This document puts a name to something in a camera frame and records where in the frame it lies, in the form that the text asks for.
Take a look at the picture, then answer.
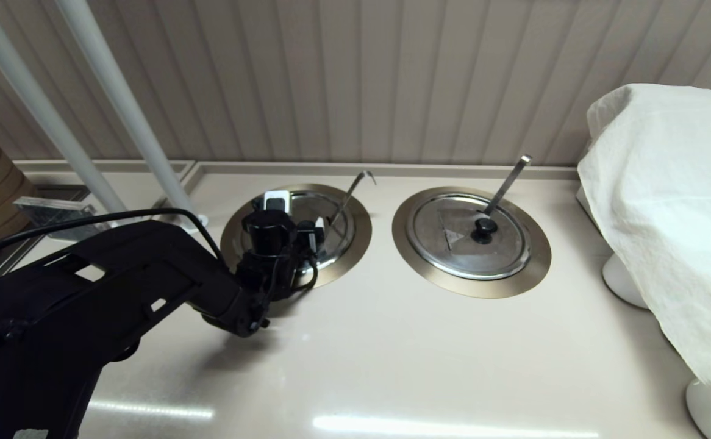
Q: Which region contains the steel lid with black knob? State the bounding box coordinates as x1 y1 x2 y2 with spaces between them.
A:
237 191 356 272
406 193 532 281

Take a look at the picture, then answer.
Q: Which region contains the ladle handle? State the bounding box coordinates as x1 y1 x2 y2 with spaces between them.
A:
329 171 378 227
482 155 533 218

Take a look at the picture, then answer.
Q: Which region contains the thick white support pole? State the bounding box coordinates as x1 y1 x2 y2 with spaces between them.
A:
55 0 201 229

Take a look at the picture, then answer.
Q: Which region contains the clear acrylic sign block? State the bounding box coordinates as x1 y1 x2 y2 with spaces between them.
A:
14 196 109 229

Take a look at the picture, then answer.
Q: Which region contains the thin grey-white support pole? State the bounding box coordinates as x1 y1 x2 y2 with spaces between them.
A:
0 0 127 214

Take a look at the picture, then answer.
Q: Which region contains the white cloth covered appliance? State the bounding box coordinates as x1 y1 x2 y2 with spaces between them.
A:
577 84 711 439

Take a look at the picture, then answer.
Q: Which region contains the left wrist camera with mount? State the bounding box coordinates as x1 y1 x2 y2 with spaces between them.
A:
241 190 298 257

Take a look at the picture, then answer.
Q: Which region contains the brass counter ring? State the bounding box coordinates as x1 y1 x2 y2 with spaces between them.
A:
391 186 552 299
220 184 373 290

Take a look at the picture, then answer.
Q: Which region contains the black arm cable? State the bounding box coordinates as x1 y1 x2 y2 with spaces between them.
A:
0 208 228 281

